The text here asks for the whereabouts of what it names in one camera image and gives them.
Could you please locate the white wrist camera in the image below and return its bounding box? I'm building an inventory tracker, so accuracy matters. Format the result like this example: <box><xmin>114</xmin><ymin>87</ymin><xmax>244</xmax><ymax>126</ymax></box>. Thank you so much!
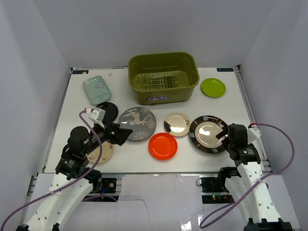
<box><xmin>85</xmin><ymin>107</ymin><xmax>106</xmax><ymax>128</ymax></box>
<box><xmin>247</xmin><ymin>123</ymin><xmax>261</xmax><ymax>144</ymax></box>

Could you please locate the cream plate with black patch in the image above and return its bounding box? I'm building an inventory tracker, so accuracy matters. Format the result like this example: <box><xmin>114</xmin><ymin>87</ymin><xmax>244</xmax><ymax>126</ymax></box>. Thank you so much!
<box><xmin>164</xmin><ymin>112</ymin><xmax>191</xmax><ymax>137</ymax></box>

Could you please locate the orange plate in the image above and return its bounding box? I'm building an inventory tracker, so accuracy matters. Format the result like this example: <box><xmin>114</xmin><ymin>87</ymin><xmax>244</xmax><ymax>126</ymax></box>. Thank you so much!
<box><xmin>148</xmin><ymin>132</ymin><xmax>178</xmax><ymax>161</ymax></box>

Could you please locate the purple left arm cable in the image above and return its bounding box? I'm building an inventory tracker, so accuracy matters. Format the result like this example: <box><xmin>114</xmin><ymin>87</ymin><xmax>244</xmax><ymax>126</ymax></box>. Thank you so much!
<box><xmin>0</xmin><ymin>109</ymin><xmax>114</xmax><ymax>231</ymax></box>

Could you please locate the black round plate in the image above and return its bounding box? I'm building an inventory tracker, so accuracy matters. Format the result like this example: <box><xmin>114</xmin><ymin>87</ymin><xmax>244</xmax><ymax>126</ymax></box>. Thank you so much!
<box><xmin>97</xmin><ymin>102</ymin><xmax>118</xmax><ymax>122</ymax></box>

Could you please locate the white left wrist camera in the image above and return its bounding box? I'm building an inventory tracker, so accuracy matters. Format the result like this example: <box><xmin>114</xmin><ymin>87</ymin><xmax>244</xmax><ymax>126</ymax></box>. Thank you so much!
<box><xmin>85</xmin><ymin>107</ymin><xmax>106</xmax><ymax>128</ymax></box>

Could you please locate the grey reindeer plate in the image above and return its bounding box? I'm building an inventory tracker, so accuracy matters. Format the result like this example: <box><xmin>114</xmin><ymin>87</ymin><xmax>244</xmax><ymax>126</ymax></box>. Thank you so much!
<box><xmin>118</xmin><ymin>107</ymin><xmax>156</xmax><ymax>141</ymax></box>

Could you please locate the pale blue rectangular plate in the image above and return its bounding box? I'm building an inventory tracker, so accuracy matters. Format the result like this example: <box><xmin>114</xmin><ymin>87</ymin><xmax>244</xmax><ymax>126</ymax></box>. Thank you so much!
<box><xmin>83</xmin><ymin>76</ymin><xmax>112</xmax><ymax>105</ymax></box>

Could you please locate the right blue table label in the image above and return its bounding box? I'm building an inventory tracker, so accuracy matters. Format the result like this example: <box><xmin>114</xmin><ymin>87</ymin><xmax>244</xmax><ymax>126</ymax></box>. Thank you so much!
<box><xmin>217</xmin><ymin>68</ymin><xmax>234</xmax><ymax>72</ymax></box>

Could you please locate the cream plate with small motifs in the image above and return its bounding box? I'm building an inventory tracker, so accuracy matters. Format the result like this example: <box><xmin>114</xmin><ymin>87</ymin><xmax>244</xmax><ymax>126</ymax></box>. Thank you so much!
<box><xmin>87</xmin><ymin>142</ymin><xmax>114</xmax><ymax>164</ymax></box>

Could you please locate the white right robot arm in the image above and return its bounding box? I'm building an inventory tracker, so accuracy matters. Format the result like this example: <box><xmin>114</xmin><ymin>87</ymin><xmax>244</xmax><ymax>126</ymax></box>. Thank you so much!
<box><xmin>216</xmin><ymin>124</ymin><xmax>293</xmax><ymax>231</ymax></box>

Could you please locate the blue table label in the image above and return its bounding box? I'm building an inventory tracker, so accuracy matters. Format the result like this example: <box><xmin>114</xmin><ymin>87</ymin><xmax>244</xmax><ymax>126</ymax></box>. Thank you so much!
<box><xmin>217</xmin><ymin>68</ymin><xmax>234</xmax><ymax>72</ymax></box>
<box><xmin>72</xmin><ymin>70</ymin><xmax>89</xmax><ymax>75</ymax></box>

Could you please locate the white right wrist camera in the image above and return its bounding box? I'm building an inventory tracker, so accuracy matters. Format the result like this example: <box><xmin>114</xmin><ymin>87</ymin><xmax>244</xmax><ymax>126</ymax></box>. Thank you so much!
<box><xmin>247</xmin><ymin>123</ymin><xmax>261</xmax><ymax>144</ymax></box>

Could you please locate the olive green plastic bin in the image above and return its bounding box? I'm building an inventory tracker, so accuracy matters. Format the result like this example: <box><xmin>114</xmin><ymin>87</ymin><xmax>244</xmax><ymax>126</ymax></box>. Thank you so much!
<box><xmin>128</xmin><ymin>51</ymin><xmax>200</xmax><ymax>105</ymax></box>

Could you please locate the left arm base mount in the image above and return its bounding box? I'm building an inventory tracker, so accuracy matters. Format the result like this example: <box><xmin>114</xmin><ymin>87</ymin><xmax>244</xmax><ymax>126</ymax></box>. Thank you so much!
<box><xmin>83</xmin><ymin>178</ymin><xmax>119</xmax><ymax>202</ymax></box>

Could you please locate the lime green plate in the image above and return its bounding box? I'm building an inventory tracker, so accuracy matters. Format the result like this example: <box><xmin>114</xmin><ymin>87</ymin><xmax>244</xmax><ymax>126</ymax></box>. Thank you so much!
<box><xmin>201</xmin><ymin>78</ymin><xmax>226</xmax><ymax>98</ymax></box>

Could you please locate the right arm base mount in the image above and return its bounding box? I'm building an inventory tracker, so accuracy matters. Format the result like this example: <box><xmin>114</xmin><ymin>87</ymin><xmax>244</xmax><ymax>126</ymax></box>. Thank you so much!
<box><xmin>196</xmin><ymin>177</ymin><xmax>234</xmax><ymax>204</ymax></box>

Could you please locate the striped dark rim plate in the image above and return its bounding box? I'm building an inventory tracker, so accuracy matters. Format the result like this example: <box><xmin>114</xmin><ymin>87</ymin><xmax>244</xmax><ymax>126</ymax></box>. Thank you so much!
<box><xmin>189</xmin><ymin>115</ymin><xmax>228</xmax><ymax>154</ymax></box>

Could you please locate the left blue table label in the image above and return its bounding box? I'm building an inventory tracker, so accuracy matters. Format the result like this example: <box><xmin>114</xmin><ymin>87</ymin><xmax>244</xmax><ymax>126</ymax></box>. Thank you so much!
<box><xmin>72</xmin><ymin>70</ymin><xmax>89</xmax><ymax>75</ymax></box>

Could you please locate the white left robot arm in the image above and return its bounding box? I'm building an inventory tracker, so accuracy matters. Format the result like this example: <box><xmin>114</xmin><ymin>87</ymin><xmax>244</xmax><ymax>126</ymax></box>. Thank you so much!
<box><xmin>17</xmin><ymin>123</ymin><xmax>132</xmax><ymax>231</ymax></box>

